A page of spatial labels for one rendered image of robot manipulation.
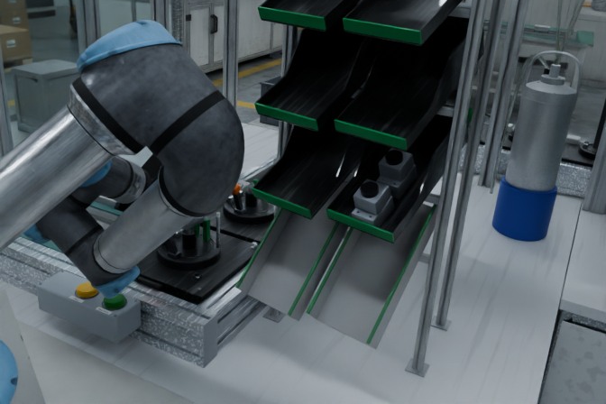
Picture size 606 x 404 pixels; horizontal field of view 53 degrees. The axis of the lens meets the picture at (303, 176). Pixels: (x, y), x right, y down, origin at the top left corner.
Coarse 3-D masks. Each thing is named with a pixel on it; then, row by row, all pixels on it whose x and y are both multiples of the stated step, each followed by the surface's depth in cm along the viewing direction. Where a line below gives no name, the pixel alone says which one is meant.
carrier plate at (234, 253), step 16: (224, 240) 140; (240, 240) 141; (224, 256) 133; (240, 256) 134; (144, 272) 125; (160, 272) 126; (176, 272) 126; (192, 272) 127; (208, 272) 127; (224, 272) 127; (176, 288) 121; (192, 288) 121; (208, 288) 122
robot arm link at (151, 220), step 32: (192, 128) 72; (224, 128) 73; (160, 160) 76; (192, 160) 73; (224, 160) 74; (160, 192) 82; (192, 192) 76; (224, 192) 78; (128, 224) 89; (160, 224) 85; (96, 256) 97; (128, 256) 93; (96, 288) 102
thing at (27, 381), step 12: (0, 300) 96; (0, 312) 95; (12, 312) 96; (0, 324) 95; (12, 324) 96; (0, 336) 94; (12, 336) 95; (12, 348) 94; (24, 348) 95; (24, 360) 95; (24, 372) 94; (24, 384) 93; (36, 384) 94; (24, 396) 93; (36, 396) 94
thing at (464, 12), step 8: (360, 0) 101; (456, 8) 94; (464, 8) 94; (456, 16) 95; (464, 16) 94; (352, 96) 107; (440, 112) 101; (448, 112) 100; (352, 176) 112; (432, 200) 106
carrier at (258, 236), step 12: (240, 180) 168; (240, 192) 157; (228, 204) 154; (252, 204) 153; (264, 204) 155; (228, 216) 150; (240, 216) 148; (252, 216) 148; (264, 216) 149; (228, 228) 146; (240, 228) 146; (252, 228) 146; (264, 228) 147; (252, 240) 142
